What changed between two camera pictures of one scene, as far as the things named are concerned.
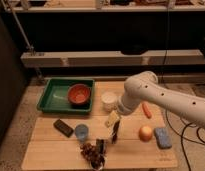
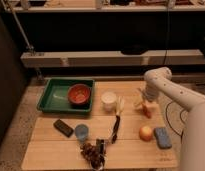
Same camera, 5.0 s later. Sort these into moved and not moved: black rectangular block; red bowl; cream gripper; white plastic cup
Moved: cream gripper
Not moved: white plastic cup; red bowl; black rectangular block
